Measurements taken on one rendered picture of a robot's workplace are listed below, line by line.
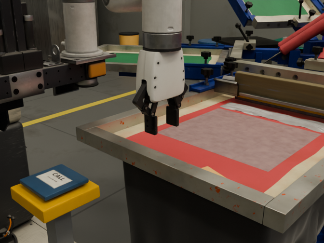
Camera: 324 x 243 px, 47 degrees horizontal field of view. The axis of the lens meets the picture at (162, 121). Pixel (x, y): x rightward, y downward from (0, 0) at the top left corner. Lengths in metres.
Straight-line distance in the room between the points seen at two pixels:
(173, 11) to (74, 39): 0.51
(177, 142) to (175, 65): 0.29
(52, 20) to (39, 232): 5.00
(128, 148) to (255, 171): 0.29
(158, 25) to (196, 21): 5.48
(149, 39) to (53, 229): 0.43
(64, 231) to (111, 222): 1.51
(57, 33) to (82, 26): 5.43
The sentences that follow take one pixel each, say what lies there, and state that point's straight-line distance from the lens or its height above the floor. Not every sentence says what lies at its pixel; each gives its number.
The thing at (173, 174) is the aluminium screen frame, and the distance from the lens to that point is 0.77.
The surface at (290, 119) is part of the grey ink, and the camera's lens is 1.18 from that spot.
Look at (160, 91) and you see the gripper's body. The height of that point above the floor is 1.15.
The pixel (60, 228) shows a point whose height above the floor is 0.87.
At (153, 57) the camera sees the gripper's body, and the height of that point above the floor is 1.21.
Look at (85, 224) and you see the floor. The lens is 2.35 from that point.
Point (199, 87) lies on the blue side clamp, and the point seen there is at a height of 1.00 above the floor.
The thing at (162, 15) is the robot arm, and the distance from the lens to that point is 0.69.
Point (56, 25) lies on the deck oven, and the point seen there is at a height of 0.72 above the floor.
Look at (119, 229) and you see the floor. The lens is 2.28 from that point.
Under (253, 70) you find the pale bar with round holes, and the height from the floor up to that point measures 1.02.
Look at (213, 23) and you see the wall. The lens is 6.00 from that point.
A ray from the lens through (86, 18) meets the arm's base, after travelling 1.15.
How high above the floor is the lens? 1.34
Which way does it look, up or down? 20 degrees down
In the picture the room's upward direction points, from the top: straight up
